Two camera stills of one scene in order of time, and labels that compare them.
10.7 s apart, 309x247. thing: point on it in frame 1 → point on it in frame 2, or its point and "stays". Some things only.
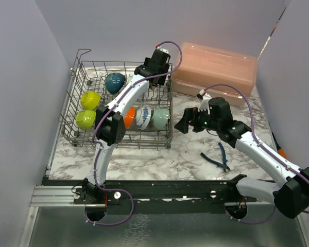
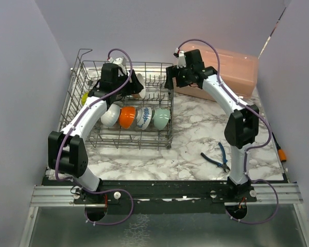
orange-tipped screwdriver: (280, 151) stays
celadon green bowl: (160, 117) stays
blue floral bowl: (142, 117) stays
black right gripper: (190, 114) → (172, 71)
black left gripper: (160, 81) → (134, 87)
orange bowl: (129, 117) stays
